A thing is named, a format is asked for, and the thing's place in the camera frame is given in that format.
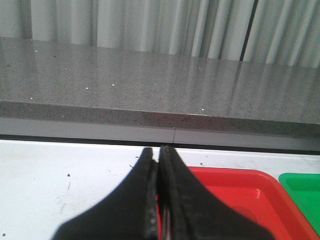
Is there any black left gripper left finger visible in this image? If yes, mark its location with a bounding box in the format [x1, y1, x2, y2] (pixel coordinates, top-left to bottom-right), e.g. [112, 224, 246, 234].
[53, 147, 158, 240]

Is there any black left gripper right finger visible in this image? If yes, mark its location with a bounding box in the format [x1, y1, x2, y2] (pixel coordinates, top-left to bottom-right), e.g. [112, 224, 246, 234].
[158, 145, 274, 240]

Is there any red plastic tray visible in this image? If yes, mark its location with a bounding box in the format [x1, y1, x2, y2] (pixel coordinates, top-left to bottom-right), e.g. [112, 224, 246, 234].
[156, 166, 320, 240]

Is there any green plastic tray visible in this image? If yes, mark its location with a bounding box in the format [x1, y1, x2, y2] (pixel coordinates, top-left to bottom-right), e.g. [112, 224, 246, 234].
[278, 172, 320, 234]

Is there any grey stone counter ledge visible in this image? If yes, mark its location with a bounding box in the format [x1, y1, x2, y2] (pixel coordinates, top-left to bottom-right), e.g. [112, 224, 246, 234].
[0, 37, 320, 138]

